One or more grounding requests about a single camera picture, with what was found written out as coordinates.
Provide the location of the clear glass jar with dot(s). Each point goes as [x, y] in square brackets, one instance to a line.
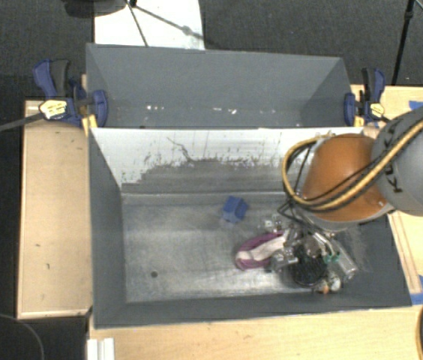
[346, 267]

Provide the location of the black cylinder on white bracket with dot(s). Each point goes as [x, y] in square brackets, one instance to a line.
[307, 266]

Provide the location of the grey metal bin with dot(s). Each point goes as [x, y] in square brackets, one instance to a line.
[181, 246]

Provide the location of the pale wood board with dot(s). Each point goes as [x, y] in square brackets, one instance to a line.
[54, 219]

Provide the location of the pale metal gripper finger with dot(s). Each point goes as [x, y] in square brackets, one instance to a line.
[271, 225]
[283, 263]

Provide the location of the small blue block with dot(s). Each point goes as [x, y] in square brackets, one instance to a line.
[234, 208]

